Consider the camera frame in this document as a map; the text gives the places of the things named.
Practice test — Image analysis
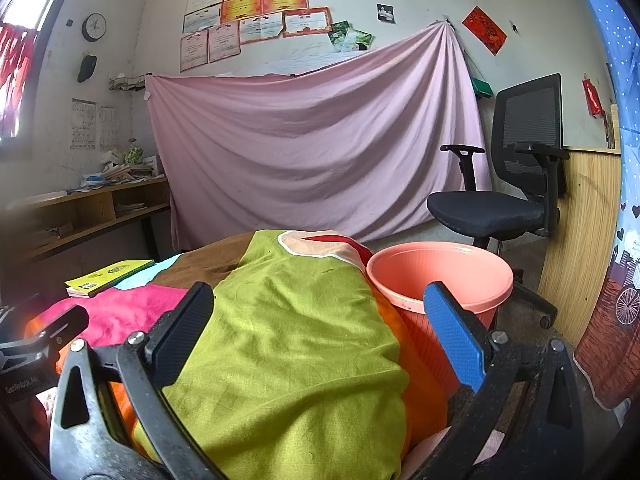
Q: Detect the salmon plastic waste bin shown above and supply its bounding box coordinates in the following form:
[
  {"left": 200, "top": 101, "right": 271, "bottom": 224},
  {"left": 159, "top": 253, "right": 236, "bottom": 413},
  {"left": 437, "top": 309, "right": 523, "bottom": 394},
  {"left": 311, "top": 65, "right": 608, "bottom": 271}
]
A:
[{"left": 366, "top": 241, "right": 515, "bottom": 401}]

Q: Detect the wooden shelf desk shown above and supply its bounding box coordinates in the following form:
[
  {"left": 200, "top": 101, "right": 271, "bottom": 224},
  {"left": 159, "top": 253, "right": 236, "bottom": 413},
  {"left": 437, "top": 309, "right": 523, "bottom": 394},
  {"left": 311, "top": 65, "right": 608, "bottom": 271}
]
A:
[{"left": 5, "top": 177, "right": 173, "bottom": 261}]

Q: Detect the printed wall sheet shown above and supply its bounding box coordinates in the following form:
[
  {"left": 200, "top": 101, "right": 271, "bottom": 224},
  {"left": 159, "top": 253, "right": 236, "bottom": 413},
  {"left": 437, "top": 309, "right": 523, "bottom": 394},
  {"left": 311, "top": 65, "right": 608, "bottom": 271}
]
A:
[
  {"left": 97, "top": 106, "right": 119, "bottom": 143},
  {"left": 70, "top": 98, "right": 97, "bottom": 150}
]

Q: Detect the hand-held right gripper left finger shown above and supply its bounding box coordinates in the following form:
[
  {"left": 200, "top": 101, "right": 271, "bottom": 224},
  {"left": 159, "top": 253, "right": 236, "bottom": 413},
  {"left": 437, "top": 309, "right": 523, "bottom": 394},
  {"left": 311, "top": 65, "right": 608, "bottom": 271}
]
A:
[{"left": 48, "top": 281, "right": 226, "bottom": 480}]

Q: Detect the wire wall rack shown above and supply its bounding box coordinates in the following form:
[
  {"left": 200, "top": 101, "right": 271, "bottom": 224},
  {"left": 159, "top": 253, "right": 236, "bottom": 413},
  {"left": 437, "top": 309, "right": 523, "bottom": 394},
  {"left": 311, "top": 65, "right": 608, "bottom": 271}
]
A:
[{"left": 108, "top": 74, "right": 146, "bottom": 93}]

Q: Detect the group of wall certificates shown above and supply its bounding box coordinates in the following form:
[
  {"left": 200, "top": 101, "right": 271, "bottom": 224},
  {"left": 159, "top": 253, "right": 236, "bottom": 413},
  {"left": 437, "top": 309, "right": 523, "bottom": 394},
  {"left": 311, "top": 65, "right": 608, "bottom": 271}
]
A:
[{"left": 179, "top": 0, "right": 358, "bottom": 72}]

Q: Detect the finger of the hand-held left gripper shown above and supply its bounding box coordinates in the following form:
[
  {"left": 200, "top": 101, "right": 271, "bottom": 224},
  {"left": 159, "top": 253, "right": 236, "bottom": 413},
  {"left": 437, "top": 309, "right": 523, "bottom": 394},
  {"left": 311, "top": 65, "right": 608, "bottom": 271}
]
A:
[{"left": 0, "top": 305, "right": 90, "bottom": 403}]

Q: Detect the pile of books and papers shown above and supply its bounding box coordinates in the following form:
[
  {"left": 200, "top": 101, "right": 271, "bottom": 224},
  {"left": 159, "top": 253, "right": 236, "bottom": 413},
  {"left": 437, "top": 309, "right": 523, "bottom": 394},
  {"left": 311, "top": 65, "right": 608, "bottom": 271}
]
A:
[{"left": 67, "top": 145, "right": 166, "bottom": 195}]

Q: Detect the black cap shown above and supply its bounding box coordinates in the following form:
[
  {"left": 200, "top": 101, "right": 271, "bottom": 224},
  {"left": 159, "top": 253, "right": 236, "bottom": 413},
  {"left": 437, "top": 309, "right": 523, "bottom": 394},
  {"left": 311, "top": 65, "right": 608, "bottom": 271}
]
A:
[{"left": 77, "top": 52, "right": 98, "bottom": 84}]

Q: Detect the black office chair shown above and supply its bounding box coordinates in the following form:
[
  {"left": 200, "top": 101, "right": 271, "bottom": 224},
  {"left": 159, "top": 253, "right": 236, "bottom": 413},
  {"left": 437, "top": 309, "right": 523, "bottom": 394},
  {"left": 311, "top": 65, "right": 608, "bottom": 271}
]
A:
[{"left": 426, "top": 73, "right": 571, "bottom": 330}]

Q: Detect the green photo print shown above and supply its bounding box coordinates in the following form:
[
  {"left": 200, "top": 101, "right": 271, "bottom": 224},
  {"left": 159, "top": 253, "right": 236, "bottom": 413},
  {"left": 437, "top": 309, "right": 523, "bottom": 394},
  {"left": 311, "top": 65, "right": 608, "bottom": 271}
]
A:
[
  {"left": 342, "top": 28, "right": 374, "bottom": 53},
  {"left": 327, "top": 21, "right": 351, "bottom": 51}
]

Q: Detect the round wall clock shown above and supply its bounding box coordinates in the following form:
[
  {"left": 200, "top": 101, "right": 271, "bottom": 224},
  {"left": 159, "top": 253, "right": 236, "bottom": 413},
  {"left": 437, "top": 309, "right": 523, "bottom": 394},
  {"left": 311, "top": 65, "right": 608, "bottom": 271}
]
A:
[{"left": 81, "top": 12, "right": 107, "bottom": 43}]

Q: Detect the red hanging cloth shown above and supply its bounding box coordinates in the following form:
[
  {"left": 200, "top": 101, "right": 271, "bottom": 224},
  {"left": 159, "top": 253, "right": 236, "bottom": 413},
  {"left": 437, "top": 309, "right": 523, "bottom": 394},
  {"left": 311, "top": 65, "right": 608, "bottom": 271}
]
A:
[{"left": 0, "top": 22, "right": 38, "bottom": 138}]

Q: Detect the colourful patchwork blanket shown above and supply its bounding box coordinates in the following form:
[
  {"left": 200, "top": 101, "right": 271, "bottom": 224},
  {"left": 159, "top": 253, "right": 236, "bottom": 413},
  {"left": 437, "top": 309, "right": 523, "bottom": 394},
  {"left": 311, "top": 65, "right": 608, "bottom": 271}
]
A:
[{"left": 25, "top": 229, "right": 451, "bottom": 480}]

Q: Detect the red paper wall poster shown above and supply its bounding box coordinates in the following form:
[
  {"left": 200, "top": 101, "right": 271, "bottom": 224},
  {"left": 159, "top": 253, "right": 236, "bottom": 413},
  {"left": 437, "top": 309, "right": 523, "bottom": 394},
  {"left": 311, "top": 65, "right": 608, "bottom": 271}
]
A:
[{"left": 461, "top": 6, "right": 508, "bottom": 56}]

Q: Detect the pink hanging sheet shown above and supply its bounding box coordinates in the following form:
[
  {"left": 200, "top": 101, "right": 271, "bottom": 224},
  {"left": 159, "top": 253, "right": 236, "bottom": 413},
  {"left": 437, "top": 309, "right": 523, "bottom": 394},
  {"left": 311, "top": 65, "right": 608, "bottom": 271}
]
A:
[{"left": 145, "top": 21, "right": 493, "bottom": 251}]

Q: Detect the window frame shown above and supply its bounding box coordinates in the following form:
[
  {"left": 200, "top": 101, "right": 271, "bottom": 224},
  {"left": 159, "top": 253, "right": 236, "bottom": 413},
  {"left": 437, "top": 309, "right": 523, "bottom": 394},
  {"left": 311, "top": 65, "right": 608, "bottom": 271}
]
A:
[{"left": 0, "top": 0, "right": 76, "bottom": 146}]

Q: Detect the red hanging ornament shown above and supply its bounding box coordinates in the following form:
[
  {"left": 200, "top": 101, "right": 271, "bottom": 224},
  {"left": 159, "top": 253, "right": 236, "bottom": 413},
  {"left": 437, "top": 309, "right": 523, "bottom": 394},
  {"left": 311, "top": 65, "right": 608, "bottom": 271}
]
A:
[{"left": 581, "top": 74, "right": 603, "bottom": 118}]

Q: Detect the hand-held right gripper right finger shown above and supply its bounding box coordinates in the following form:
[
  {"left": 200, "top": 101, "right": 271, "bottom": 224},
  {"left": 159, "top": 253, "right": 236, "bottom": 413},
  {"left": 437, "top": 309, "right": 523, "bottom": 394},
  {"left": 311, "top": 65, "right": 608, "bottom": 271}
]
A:
[{"left": 405, "top": 281, "right": 586, "bottom": 480}]

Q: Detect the yellow book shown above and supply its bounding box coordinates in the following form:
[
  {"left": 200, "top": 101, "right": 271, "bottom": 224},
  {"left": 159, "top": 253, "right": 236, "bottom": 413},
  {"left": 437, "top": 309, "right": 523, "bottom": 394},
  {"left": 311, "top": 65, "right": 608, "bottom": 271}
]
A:
[{"left": 65, "top": 259, "right": 156, "bottom": 298}]

